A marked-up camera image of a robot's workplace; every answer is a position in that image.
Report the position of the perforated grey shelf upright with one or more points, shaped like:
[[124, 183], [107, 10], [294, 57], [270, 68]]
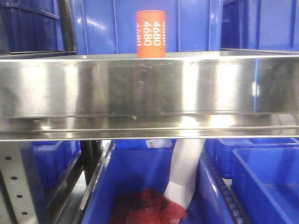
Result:
[[22, 182]]

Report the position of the red mesh bag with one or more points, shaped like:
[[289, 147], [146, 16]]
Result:
[[146, 207]]

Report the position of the dark blue crate upper left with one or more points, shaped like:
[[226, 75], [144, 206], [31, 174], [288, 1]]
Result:
[[32, 25]]

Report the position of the black shelf upright post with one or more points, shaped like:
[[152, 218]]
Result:
[[67, 30]]

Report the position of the blue bin lower centre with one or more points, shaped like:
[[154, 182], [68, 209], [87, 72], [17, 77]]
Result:
[[134, 170]]

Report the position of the blue bin lower right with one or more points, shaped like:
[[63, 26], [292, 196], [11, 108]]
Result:
[[266, 184]]

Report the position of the blue bin lower left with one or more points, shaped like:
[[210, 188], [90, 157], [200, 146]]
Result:
[[53, 158]]

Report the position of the roller rail track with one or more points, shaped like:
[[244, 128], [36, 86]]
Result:
[[230, 202]]

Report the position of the white label on bin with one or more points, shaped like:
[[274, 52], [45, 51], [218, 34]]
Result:
[[158, 143]]

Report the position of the blue crate upper right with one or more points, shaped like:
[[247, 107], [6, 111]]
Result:
[[260, 24]]

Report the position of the large blue crate on shelf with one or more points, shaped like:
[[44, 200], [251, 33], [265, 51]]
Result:
[[121, 26]]

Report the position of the white paper sheet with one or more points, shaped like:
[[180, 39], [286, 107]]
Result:
[[184, 163]]

